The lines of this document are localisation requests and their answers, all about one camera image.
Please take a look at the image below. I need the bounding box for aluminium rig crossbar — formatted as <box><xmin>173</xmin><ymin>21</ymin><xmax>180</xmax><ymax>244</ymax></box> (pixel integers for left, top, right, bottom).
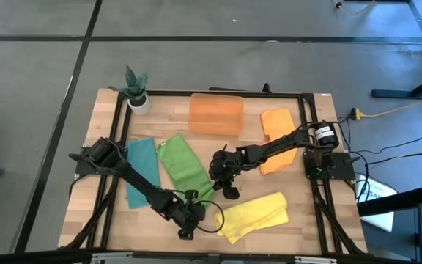
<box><xmin>0</xmin><ymin>248</ymin><xmax>422</xmax><ymax>264</ymax></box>

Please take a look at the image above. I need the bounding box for snake plant in white pot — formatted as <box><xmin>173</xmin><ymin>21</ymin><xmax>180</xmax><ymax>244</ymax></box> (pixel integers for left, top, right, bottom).
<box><xmin>107</xmin><ymin>64</ymin><xmax>152</xmax><ymax>117</ymax></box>

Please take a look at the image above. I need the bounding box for white printed box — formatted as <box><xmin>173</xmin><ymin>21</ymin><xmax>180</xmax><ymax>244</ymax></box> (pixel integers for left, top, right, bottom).
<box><xmin>353</xmin><ymin>174</ymin><xmax>399</xmax><ymax>232</ymax></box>

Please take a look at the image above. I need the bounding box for teal microfiber towel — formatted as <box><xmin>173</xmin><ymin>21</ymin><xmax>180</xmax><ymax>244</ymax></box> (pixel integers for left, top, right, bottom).
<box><xmin>125</xmin><ymin>136</ymin><xmax>162</xmax><ymax>210</ymax></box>

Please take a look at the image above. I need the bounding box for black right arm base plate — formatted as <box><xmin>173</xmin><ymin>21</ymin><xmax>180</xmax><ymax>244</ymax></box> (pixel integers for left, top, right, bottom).
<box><xmin>303</xmin><ymin>150</ymin><xmax>357</xmax><ymax>181</ymax></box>

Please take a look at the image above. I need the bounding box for black aluminium table frame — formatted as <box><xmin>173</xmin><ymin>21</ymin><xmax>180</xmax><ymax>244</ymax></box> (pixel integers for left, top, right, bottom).
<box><xmin>59</xmin><ymin>89</ymin><xmax>368</xmax><ymax>257</ymax></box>

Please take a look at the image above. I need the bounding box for orange microfiber towel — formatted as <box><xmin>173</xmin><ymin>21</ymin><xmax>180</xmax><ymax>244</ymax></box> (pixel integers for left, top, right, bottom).
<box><xmin>259</xmin><ymin>108</ymin><xmax>300</xmax><ymax>176</ymax></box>

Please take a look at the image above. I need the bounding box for orange translucent plastic basket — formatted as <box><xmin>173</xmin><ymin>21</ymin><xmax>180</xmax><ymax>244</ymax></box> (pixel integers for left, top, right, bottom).
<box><xmin>188</xmin><ymin>92</ymin><xmax>245</xmax><ymax>137</ymax></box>

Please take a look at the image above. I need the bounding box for yellow cable with black plug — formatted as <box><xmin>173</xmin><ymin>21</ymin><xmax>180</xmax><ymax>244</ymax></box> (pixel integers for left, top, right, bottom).
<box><xmin>333</xmin><ymin>0</ymin><xmax>377</xmax><ymax>18</ymax></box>

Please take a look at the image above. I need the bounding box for yellow extension cord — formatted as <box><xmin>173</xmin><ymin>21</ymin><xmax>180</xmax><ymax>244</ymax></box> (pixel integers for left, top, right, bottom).
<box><xmin>349</xmin><ymin>90</ymin><xmax>422</xmax><ymax>122</ymax></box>

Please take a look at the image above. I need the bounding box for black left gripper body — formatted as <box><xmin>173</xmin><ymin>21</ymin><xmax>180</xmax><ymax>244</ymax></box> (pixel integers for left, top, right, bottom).
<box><xmin>173</xmin><ymin>200</ymin><xmax>207</xmax><ymax>229</ymax></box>

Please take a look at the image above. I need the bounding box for black desk crossbar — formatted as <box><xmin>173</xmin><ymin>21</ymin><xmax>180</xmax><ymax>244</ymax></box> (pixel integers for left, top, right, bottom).
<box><xmin>356</xmin><ymin>185</ymin><xmax>422</xmax><ymax>217</ymax></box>

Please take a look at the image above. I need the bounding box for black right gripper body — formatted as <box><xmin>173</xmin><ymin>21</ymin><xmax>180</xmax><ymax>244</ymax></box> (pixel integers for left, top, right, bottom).
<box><xmin>208</xmin><ymin>150</ymin><xmax>242</xmax><ymax>186</ymax></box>

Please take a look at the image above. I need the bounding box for black desk leg frame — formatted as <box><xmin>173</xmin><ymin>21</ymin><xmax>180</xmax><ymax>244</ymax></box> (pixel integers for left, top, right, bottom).
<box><xmin>371</xmin><ymin>0</ymin><xmax>422</xmax><ymax>100</ymax></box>

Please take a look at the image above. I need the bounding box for green microfiber towel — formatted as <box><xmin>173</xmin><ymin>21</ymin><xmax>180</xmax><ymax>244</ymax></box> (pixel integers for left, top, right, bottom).
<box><xmin>157</xmin><ymin>134</ymin><xmax>216</xmax><ymax>210</ymax></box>

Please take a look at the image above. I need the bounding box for yellow microfiber towel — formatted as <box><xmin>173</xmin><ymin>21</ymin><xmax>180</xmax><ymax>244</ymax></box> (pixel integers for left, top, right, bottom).
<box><xmin>213</xmin><ymin>191</ymin><xmax>290</xmax><ymax>246</ymax></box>

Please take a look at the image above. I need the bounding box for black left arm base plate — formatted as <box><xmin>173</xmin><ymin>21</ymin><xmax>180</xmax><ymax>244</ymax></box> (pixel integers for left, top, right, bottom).
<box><xmin>67</xmin><ymin>144</ymin><xmax>127</xmax><ymax>176</ymax></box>

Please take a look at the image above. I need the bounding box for thin black rod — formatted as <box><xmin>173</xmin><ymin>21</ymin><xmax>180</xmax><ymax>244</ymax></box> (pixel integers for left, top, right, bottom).
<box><xmin>207</xmin><ymin>86</ymin><xmax>265</xmax><ymax>92</ymax></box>

